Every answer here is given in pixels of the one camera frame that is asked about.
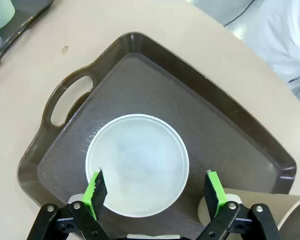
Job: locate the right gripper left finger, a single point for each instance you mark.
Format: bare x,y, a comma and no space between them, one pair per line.
77,220

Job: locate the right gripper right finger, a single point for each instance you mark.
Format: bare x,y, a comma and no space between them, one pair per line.
230,220

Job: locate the tall pale green cup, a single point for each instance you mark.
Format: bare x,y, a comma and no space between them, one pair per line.
1,12

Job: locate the dark brown tray mat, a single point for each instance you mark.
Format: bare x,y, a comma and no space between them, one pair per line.
165,95

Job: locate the tall brown cup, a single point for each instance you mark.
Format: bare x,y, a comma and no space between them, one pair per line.
252,196

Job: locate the white plastic bowl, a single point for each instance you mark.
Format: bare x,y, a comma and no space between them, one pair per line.
140,155

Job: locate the person in white hoodie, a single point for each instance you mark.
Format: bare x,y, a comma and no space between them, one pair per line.
285,37

